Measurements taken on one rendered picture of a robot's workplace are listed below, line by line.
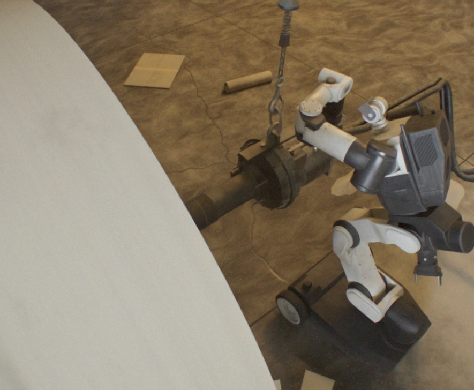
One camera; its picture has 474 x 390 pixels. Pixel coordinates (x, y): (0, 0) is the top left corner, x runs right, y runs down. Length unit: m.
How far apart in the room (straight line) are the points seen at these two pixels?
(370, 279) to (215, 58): 2.85
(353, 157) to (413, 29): 4.03
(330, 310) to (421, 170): 0.97
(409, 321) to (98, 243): 1.68
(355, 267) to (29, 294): 1.66
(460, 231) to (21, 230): 1.38
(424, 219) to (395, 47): 3.37
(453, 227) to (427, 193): 0.16
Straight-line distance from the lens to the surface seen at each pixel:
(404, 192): 1.61
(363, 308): 2.18
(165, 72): 4.17
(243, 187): 1.61
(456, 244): 1.67
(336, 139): 1.45
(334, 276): 2.35
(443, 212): 1.71
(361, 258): 2.10
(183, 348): 0.70
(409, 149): 1.51
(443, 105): 2.77
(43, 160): 0.70
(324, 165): 1.89
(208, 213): 1.54
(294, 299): 2.23
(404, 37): 5.15
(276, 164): 1.60
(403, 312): 2.13
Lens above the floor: 2.11
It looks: 46 degrees down
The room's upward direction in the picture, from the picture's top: straight up
